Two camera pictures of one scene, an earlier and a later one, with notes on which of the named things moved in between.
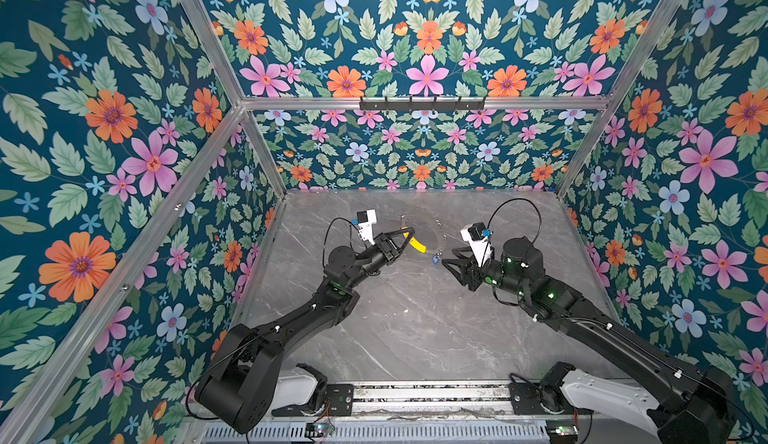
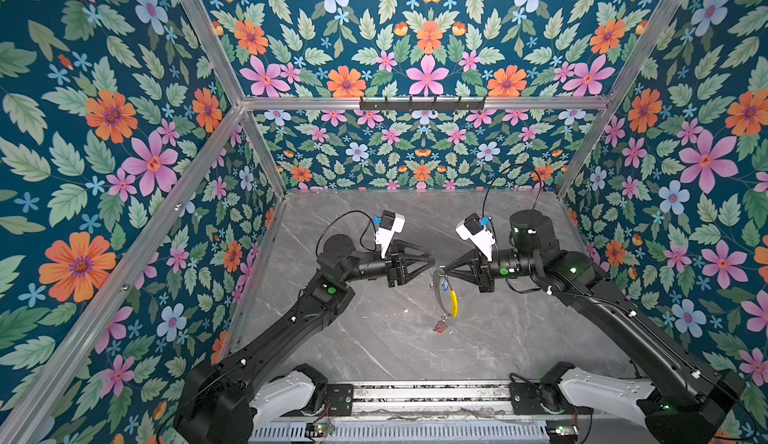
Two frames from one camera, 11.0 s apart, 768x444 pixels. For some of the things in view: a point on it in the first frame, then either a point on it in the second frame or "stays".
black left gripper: (388, 246) to (394, 270)
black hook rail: (421, 105) stays
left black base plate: (338, 401) stays
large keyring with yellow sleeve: (417, 244) to (452, 293)
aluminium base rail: (456, 402) stays
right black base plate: (525, 399) stays
